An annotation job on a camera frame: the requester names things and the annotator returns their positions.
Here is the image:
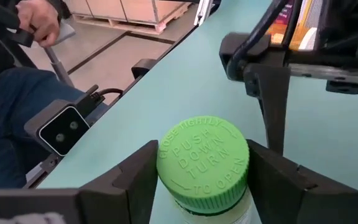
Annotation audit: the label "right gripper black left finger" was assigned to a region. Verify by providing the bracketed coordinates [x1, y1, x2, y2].
[78, 139, 160, 224]

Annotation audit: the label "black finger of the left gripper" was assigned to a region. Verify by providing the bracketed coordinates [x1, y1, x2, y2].
[243, 63, 291, 156]

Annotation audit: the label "white frame piece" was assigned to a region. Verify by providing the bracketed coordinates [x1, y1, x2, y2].
[193, 0, 222, 27]

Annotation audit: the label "black corner bracket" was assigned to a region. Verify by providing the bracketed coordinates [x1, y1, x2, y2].
[131, 58, 158, 80]

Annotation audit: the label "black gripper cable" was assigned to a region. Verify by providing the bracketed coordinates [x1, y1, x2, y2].
[228, 0, 291, 74]

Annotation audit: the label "black camera cable plug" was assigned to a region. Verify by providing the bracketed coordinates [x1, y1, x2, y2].
[75, 84, 124, 118]

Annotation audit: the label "plywood boxes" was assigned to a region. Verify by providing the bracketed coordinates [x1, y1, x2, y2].
[63, 0, 183, 24]

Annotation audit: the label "grey table-level camera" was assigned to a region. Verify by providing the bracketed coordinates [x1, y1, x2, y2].
[24, 98, 91, 157]

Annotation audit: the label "person's hand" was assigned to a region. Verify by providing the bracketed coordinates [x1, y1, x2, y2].
[15, 0, 61, 48]

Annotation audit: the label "grey stand pole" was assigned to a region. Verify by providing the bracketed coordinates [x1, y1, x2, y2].
[44, 21, 76, 88]

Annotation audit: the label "green-capped medicine bottle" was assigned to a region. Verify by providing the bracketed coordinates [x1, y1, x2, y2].
[156, 115, 262, 224]

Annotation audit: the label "wooden pallet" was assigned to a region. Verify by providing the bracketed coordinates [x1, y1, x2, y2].
[71, 2, 192, 35]

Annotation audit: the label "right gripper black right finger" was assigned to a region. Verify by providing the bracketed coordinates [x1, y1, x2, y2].
[247, 139, 358, 224]

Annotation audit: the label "orange amber pill vial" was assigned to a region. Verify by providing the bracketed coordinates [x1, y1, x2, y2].
[289, 0, 319, 50]

